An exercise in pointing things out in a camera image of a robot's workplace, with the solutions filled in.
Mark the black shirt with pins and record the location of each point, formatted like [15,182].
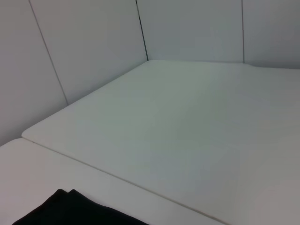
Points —
[70,211]

